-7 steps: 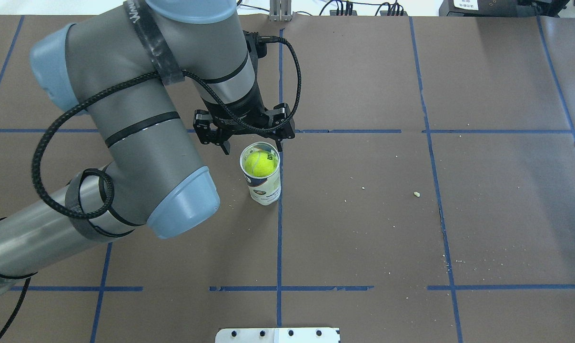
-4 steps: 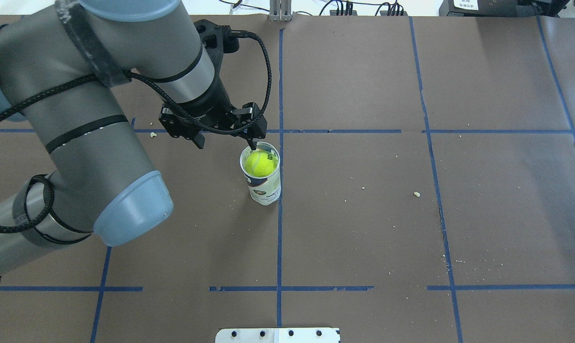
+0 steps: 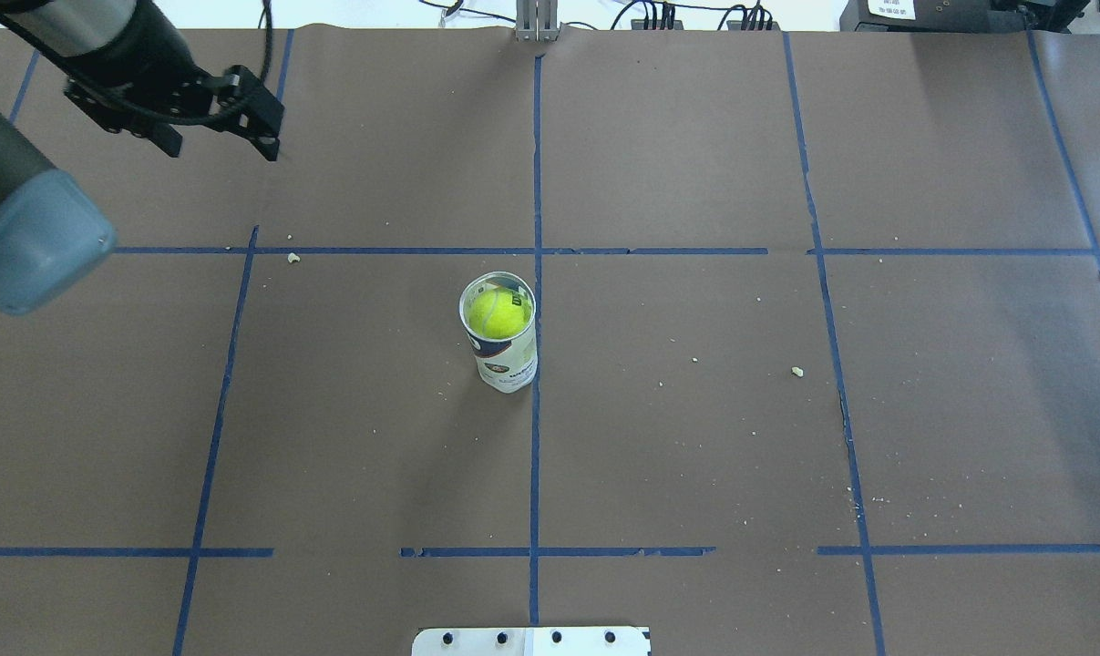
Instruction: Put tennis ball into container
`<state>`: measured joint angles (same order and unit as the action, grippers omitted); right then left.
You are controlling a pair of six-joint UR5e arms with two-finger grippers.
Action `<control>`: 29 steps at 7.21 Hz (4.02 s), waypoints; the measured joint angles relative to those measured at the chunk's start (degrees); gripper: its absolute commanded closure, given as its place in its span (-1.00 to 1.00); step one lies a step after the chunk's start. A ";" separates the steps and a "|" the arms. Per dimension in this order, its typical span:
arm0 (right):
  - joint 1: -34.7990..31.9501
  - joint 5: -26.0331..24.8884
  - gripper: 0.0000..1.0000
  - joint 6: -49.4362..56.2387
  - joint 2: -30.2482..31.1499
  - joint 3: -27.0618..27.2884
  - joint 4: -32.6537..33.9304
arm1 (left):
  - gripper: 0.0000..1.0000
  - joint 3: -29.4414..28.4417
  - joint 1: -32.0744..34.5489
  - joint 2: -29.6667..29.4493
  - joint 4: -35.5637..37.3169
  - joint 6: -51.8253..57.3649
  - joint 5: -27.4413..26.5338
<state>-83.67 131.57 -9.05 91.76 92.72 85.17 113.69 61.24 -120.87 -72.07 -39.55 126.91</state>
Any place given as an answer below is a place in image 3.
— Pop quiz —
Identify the clear tennis ball can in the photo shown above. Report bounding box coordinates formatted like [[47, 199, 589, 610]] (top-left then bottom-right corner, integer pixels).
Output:
[[458, 272, 539, 394]]

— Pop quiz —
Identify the black computer box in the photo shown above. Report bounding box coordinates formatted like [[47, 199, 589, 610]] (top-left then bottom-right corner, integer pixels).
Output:
[[838, 1, 1088, 34]]

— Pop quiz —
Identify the yellow tennis ball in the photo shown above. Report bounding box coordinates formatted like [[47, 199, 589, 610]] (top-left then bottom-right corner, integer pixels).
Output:
[[468, 287, 532, 341]]

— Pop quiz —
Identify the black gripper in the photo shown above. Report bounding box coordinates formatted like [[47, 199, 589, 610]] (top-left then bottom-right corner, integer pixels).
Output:
[[65, 66, 284, 162]]

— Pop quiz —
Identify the white pedestal column with base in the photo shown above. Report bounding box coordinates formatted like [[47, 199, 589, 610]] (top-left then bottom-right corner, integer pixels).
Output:
[[411, 626, 653, 655]]

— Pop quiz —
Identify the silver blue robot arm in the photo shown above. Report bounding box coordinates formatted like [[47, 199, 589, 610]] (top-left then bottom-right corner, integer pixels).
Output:
[[0, 1, 284, 315]]

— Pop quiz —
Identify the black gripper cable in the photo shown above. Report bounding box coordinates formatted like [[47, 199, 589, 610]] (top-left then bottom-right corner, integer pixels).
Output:
[[0, 0, 275, 128]]

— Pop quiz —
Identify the aluminium frame post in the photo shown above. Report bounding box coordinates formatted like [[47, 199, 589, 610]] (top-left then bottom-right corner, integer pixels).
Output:
[[515, 0, 561, 43]]

